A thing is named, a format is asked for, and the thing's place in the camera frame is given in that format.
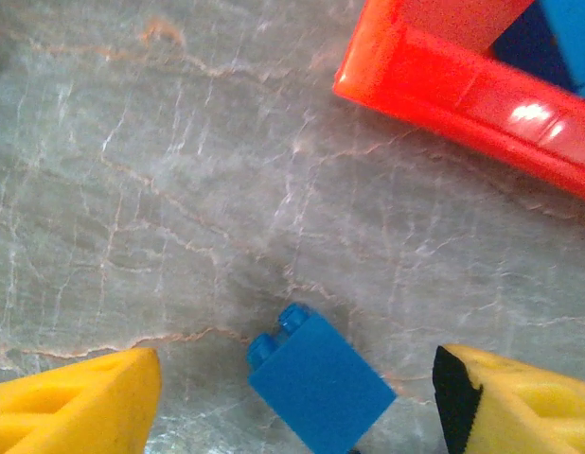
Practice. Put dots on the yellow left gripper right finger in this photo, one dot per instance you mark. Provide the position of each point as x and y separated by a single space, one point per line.
529 411

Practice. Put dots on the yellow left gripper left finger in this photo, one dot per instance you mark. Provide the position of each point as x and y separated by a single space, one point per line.
84 406

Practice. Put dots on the red plastic bin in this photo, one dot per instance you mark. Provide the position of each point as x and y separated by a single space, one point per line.
439 85

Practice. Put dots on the dark blue lego brick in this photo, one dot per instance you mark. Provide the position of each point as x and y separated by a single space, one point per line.
529 52

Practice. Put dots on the light blue lego brick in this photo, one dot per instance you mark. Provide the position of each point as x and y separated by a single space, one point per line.
576 38

